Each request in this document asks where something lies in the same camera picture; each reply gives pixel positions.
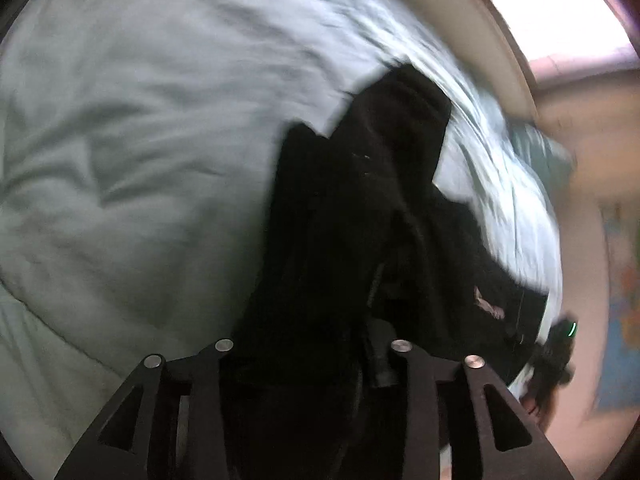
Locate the black hooded jacket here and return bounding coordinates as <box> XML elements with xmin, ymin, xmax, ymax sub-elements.
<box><xmin>220</xmin><ymin>62</ymin><xmax>551</xmax><ymax>480</ymax></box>

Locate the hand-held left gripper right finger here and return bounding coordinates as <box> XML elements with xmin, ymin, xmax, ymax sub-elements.
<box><xmin>365</xmin><ymin>320</ymin><xmax>575</xmax><ymax>480</ymax></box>

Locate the window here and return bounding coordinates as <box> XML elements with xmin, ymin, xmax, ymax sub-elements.
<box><xmin>462</xmin><ymin>0</ymin><xmax>640</xmax><ymax>73</ymax></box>

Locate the colourful wall poster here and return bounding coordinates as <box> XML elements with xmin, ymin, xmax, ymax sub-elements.
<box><xmin>595</xmin><ymin>202</ymin><xmax>640</xmax><ymax>413</ymax></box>

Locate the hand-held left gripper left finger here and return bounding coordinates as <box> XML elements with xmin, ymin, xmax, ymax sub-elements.
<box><xmin>54</xmin><ymin>338</ymin><xmax>233</xmax><ymax>480</ymax></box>

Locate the light blue comforter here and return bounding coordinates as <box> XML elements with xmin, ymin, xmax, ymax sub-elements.
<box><xmin>0</xmin><ymin>0</ymin><xmax>576</xmax><ymax>480</ymax></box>

